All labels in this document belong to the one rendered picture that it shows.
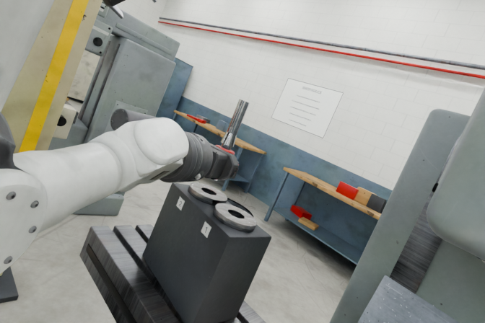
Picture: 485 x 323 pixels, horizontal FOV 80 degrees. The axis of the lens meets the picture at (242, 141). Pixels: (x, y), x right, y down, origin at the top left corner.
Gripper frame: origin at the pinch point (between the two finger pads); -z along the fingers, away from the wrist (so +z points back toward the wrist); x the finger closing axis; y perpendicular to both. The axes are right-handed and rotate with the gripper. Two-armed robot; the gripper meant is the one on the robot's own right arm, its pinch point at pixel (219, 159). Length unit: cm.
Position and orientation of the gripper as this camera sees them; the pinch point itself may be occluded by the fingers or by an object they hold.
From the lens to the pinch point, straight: 64.0
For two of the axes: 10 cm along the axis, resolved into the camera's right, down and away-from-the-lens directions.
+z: -3.9, -0.9, -9.1
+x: -8.3, -3.9, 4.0
